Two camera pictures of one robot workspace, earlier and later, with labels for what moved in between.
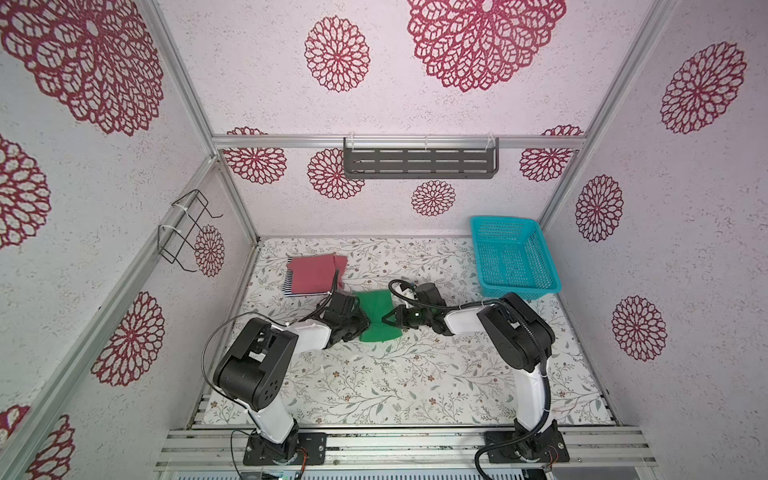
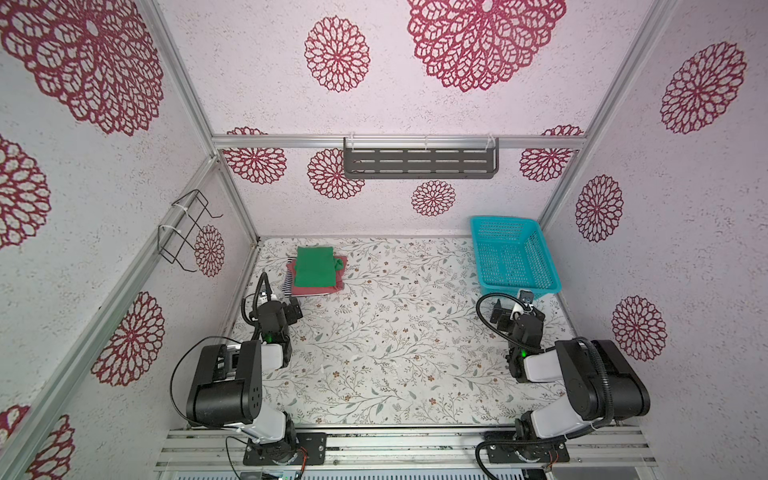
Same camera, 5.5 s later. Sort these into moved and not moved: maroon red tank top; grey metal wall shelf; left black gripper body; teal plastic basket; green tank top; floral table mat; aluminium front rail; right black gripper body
Moved: left black gripper body; green tank top; right black gripper body
Not moved: aluminium front rail; floral table mat; teal plastic basket; grey metal wall shelf; maroon red tank top
